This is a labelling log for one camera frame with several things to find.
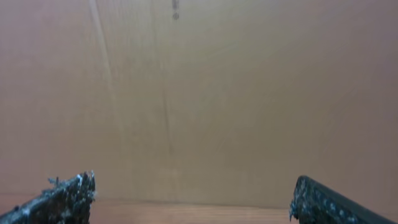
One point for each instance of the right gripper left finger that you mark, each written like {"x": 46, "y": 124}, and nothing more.
{"x": 68, "y": 201}

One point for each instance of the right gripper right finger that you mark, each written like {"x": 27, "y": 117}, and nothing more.
{"x": 315, "y": 203}

